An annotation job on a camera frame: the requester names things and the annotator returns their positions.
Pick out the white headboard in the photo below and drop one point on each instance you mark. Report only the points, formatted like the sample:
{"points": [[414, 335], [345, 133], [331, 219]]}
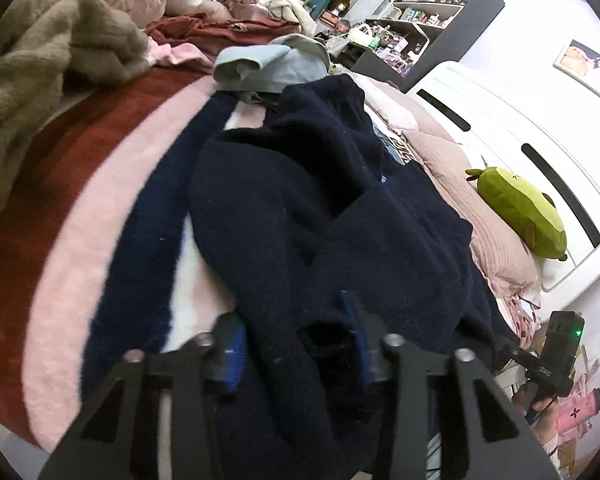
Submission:
{"points": [[530, 110]]}

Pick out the navy fleece garment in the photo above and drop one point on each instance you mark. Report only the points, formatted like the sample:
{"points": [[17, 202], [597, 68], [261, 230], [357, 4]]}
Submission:
{"points": [[290, 220]]}

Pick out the dark shelf unit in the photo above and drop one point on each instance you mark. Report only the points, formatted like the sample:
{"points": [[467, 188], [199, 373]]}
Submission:
{"points": [[460, 15]]}

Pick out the grey-blue garment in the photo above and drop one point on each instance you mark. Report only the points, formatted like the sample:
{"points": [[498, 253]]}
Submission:
{"points": [[280, 67]]}

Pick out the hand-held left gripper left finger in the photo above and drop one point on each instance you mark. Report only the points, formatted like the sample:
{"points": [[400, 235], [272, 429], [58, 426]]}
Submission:
{"points": [[231, 355]]}

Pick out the dark red garment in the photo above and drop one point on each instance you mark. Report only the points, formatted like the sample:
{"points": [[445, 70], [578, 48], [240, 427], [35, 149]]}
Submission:
{"points": [[210, 30]]}

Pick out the beige pillow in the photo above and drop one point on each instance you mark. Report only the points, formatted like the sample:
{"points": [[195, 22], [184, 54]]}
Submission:
{"points": [[392, 105]]}

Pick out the wall poster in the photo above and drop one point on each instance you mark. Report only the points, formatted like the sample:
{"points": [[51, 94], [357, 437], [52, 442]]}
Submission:
{"points": [[587, 67]]}

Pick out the cream cloth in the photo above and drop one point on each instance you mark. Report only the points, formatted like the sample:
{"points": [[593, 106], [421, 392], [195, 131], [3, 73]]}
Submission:
{"points": [[285, 5]]}

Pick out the person's right hand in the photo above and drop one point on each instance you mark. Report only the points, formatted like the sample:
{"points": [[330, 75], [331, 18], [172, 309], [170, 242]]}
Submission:
{"points": [[522, 402]]}

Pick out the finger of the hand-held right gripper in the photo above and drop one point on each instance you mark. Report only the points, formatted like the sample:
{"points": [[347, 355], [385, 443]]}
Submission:
{"points": [[512, 350]]}

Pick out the pink floral bed sheet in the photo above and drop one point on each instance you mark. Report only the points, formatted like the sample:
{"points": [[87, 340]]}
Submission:
{"points": [[522, 317]]}

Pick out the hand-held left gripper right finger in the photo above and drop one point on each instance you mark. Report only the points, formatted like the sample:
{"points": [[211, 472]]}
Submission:
{"points": [[358, 340]]}

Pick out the green avocado plush toy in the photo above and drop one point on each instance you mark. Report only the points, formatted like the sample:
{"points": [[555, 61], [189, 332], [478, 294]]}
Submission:
{"points": [[522, 207]]}

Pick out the pink ribbed pillow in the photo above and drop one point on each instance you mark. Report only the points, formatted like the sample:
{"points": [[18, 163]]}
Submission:
{"points": [[455, 180]]}

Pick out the striped red pink navy blanket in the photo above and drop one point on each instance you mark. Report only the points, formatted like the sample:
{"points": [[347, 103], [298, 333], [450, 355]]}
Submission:
{"points": [[105, 210]]}

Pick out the light pink cloth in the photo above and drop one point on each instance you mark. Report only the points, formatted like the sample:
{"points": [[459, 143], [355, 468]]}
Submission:
{"points": [[177, 54]]}

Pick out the beige fluffy blanket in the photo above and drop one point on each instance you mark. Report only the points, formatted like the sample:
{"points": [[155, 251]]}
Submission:
{"points": [[45, 60]]}

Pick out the pink patterned bag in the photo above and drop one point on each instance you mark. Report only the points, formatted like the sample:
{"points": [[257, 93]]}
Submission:
{"points": [[582, 410]]}

